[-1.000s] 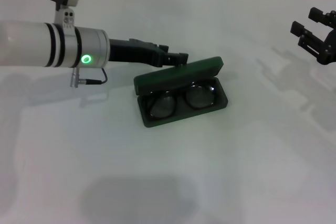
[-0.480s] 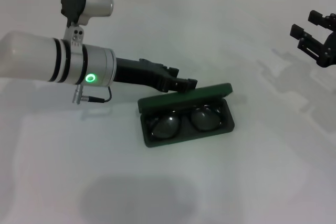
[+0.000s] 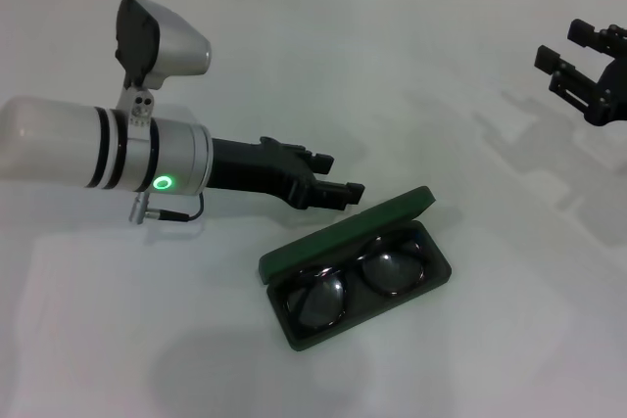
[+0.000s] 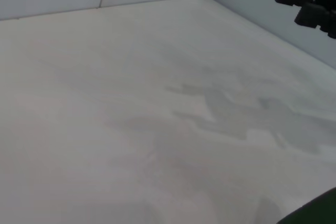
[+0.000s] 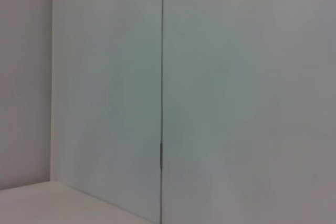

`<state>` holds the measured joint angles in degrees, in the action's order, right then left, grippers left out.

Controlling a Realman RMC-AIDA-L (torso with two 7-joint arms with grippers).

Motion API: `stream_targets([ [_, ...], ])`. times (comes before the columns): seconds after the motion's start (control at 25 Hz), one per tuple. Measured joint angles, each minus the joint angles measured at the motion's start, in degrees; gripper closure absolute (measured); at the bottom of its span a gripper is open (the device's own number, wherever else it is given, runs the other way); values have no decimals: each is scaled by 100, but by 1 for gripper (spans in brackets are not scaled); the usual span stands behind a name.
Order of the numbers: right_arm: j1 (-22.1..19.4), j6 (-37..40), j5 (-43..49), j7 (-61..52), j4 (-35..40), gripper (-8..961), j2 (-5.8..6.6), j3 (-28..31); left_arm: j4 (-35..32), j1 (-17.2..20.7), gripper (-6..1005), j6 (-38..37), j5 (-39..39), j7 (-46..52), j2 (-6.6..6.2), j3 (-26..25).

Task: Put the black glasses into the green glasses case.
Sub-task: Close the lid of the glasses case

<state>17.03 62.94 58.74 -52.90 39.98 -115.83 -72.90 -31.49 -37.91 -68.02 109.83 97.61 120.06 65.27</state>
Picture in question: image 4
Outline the green glasses case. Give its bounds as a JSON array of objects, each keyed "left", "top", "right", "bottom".
[{"left": 277, "top": 186, "right": 336, "bottom": 224}]

